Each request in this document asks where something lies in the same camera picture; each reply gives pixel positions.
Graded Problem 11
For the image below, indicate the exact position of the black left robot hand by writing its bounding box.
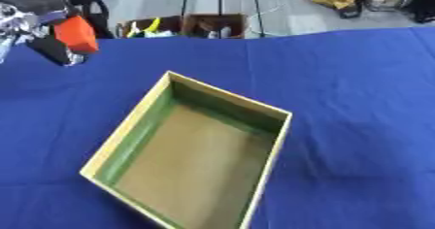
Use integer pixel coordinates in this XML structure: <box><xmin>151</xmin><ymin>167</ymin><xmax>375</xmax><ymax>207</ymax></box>
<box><xmin>25</xmin><ymin>14</ymin><xmax>90</xmax><ymax>68</ymax></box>

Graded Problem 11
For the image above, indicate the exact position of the orange block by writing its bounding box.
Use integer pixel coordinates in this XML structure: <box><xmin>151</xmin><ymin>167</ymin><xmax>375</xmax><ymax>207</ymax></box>
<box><xmin>52</xmin><ymin>15</ymin><xmax>102</xmax><ymax>54</ymax></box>

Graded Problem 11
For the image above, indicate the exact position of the cardboard box with toys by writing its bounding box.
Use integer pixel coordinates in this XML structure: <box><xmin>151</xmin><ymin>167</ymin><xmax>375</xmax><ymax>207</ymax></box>
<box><xmin>116</xmin><ymin>16</ymin><xmax>185</xmax><ymax>40</ymax></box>

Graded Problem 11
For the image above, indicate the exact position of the brown cardboard box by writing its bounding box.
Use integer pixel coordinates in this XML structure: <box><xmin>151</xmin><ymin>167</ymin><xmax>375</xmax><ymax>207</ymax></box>
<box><xmin>182</xmin><ymin>12</ymin><xmax>251</xmax><ymax>40</ymax></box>

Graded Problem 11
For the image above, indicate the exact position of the tan cardboard box green inside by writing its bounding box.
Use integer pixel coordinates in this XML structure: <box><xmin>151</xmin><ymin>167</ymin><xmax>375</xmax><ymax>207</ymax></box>
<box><xmin>78</xmin><ymin>70</ymin><xmax>294</xmax><ymax>229</ymax></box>

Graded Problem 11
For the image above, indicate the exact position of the black tripod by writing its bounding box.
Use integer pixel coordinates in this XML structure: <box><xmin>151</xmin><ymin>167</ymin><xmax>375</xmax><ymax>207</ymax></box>
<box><xmin>178</xmin><ymin>0</ymin><xmax>269</xmax><ymax>39</ymax></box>

